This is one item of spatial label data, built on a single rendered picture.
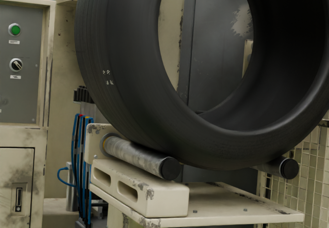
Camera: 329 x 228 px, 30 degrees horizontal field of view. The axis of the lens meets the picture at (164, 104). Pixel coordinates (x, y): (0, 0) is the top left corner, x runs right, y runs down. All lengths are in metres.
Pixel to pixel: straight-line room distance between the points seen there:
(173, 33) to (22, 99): 0.52
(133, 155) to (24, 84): 0.62
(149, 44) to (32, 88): 0.77
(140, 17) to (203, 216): 0.42
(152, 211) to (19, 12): 0.85
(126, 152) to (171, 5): 0.43
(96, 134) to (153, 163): 0.31
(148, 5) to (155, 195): 0.36
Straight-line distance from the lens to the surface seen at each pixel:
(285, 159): 1.33
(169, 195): 1.19
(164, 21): 1.57
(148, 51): 1.12
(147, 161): 1.24
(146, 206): 1.18
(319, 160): 1.81
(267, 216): 1.32
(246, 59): 1.82
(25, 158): 1.80
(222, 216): 1.26
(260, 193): 1.76
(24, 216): 1.84
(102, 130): 1.49
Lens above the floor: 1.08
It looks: 3 degrees down
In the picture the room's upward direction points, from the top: 4 degrees clockwise
